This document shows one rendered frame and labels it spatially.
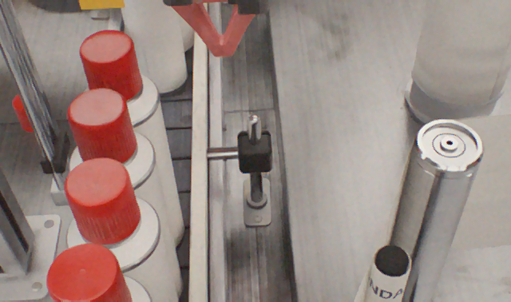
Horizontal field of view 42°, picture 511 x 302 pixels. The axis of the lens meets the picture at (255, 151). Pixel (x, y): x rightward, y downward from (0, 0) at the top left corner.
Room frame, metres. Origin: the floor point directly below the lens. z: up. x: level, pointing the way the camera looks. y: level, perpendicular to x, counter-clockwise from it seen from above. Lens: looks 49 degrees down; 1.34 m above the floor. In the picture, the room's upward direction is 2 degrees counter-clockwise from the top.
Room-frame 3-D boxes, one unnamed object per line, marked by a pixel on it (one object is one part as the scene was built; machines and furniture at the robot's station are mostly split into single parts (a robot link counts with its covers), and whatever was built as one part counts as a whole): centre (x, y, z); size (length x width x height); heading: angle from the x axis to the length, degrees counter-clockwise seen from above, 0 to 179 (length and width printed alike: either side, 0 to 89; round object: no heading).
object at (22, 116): (0.50, 0.23, 0.85); 0.03 x 0.03 x 0.03
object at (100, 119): (0.26, 0.09, 0.98); 0.05 x 0.05 x 0.20
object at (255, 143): (0.38, 0.00, 0.89); 0.03 x 0.03 x 0.12; 1
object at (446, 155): (0.24, -0.11, 0.97); 0.05 x 0.05 x 0.19
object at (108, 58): (0.31, 0.09, 0.98); 0.05 x 0.05 x 0.20
